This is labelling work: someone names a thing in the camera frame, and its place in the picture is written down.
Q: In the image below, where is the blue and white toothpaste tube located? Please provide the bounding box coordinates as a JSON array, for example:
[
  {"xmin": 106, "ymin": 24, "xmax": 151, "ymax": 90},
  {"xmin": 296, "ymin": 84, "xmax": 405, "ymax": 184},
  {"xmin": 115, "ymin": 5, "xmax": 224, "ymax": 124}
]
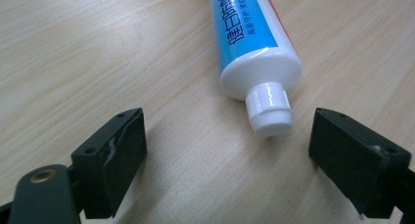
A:
[{"xmin": 207, "ymin": 0, "xmax": 303, "ymax": 137}]

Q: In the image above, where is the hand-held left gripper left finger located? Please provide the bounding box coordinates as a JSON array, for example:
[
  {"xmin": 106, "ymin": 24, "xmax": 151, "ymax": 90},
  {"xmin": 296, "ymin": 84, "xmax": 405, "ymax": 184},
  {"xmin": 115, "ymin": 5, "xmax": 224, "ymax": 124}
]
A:
[{"xmin": 70, "ymin": 107, "xmax": 148, "ymax": 220}]

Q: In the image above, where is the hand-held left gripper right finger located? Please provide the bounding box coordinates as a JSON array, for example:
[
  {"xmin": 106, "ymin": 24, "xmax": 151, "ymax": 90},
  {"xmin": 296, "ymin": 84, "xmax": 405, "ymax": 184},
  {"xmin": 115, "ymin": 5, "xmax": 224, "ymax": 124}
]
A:
[{"xmin": 307, "ymin": 107, "xmax": 413, "ymax": 220}]

